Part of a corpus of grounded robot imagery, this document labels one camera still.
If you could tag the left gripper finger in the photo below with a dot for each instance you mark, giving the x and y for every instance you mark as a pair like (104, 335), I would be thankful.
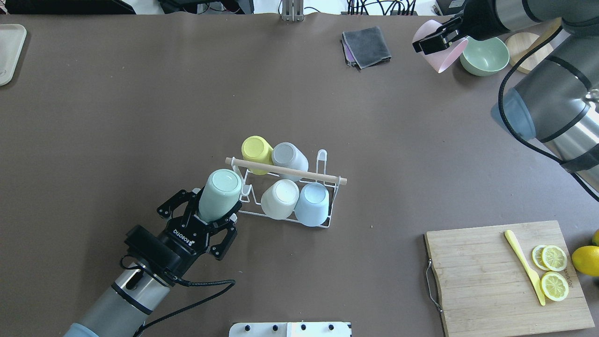
(228, 227)
(190, 215)

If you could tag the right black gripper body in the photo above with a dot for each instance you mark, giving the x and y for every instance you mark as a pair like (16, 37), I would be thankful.
(484, 21)

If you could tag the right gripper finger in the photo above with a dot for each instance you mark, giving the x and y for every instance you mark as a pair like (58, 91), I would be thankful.
(433, 37)

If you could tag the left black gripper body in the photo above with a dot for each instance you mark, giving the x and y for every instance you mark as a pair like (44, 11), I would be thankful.
(180, 242)

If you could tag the pink cup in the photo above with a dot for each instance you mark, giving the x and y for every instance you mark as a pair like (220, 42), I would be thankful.
(441, 60)

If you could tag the mint green cup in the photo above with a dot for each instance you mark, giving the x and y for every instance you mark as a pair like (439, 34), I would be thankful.
(220, 193)

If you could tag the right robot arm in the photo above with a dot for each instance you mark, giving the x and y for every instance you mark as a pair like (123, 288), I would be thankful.
(549, 110)

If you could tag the white cup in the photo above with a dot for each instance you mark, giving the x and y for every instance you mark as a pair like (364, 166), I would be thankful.
(279, 200)

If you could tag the light blue cup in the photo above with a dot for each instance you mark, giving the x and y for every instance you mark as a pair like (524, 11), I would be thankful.
(311, 209)

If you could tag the yellow cup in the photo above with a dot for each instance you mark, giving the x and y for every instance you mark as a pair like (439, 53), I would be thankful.
(257, 149)

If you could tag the grey cup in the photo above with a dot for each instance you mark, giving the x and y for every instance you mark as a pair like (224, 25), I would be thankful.
(287, 155)

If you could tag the green bowl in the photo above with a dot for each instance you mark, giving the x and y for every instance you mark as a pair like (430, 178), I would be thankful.
(483, 58)

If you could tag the grey cloth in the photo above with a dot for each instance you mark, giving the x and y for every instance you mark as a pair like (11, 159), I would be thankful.
(368, 46)

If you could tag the purple cloth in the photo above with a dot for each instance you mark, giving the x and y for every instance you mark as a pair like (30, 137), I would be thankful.
(348, 55)

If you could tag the cream tray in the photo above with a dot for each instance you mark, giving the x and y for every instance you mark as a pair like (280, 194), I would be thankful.
(12, 37)

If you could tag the lemon slice lower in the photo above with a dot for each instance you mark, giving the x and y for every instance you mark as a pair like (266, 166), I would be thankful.
(536, 255)

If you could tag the lemon slice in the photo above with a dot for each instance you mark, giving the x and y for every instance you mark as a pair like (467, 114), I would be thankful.
(554, 258)
(554, 286)
(536, 255)

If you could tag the lemon slice middle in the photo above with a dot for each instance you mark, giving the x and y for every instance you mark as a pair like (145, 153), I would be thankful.
(554, 258)

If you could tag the yellow lemon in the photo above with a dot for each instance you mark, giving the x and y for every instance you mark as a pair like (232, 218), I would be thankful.
(586, 260)
(595, 238)

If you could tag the wooden cutting board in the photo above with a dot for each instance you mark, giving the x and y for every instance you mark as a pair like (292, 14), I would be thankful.
(483, 289)

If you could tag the yellow plastic knife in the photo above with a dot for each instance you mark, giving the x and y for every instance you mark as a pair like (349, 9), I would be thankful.
(531, 274)

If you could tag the lemon slice top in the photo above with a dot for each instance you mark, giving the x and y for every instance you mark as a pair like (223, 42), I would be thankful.
(554, 286)

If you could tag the white wire cup rack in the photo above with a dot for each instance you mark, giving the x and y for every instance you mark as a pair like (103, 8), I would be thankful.
(257, 178)

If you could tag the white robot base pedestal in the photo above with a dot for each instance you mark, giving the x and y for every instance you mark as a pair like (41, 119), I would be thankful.
(291, 329)

